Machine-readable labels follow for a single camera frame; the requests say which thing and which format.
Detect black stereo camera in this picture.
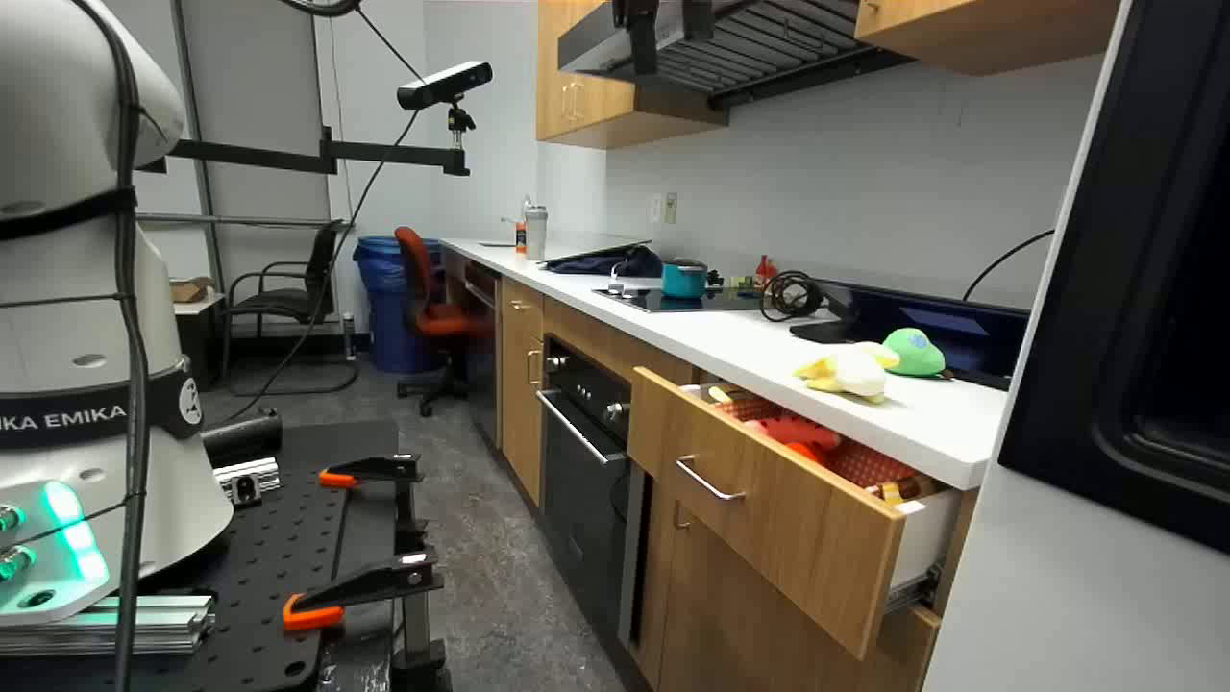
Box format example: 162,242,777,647
393,57,496,115

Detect black metal chair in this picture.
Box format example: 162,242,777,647
224,215,364,395

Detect black refrigerator door panel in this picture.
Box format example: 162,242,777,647
994,0,1230,557

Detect black coiled cable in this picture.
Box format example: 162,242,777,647
752,265,826,327

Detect black power cable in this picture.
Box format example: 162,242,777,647
961,223,1057,306

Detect teal toy pot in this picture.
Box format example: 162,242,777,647
658,259,716,306

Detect blue trash bin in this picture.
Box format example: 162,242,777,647
348,229,442,378

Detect small white device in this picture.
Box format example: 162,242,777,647
207,455,285,506

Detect black laptop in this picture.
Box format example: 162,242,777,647
788,277,1032,393

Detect clear drinking bottle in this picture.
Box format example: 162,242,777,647
520,195,554,270

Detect yellow plush banana toy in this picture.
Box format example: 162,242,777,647
792,341,902,407

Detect wooden upper cabinet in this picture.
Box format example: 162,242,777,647
535,0,734,155

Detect black perforated robot table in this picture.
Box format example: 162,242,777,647
0,416,455,692

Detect black toy stove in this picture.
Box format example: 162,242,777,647
587,277,759,315

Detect silver drawer handle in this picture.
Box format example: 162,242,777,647
669,451,752,510

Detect red toys in drawer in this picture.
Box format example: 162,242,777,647
727,389,930,506

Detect small orange handled clamp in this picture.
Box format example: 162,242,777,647
311,451,425,497

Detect wooden drawer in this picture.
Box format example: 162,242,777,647
621,361,963,664

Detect wooden lower cabinet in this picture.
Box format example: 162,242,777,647
633,474,945,692

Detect dark blue bag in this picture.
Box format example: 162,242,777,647
540,238,665,279

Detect large orange handled clamp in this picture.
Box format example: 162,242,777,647
276,546,447,643

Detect steel range hood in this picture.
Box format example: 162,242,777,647
554,0,913,115

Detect aluminium profile rail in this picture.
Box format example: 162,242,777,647
0,589,218,662

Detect black built-in oven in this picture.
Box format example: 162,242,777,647
531,330,636,633

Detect grey refrigerator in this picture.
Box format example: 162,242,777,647
920,0,1230,692

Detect narrow wooden cabinet door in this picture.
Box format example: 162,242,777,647
492,277,554,510

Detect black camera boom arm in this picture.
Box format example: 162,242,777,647
138,123,471,182

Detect green plush toy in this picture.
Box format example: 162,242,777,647
875,323,952,383

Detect red office chair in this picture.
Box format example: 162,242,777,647
388,223,496,418

